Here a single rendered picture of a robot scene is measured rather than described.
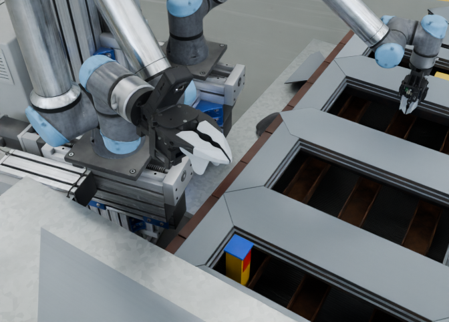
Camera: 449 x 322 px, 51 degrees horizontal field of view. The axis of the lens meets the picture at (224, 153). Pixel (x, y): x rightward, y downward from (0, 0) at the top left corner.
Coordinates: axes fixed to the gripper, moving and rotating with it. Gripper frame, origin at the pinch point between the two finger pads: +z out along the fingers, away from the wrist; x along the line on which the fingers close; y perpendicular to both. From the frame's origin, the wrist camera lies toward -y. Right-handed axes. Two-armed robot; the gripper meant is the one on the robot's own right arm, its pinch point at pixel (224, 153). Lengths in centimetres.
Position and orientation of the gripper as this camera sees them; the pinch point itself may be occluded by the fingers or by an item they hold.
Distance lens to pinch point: 71.2
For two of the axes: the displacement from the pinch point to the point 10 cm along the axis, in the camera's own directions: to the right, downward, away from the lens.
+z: 7.0, 5.0, -5.1
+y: -0.9, 7.7, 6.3
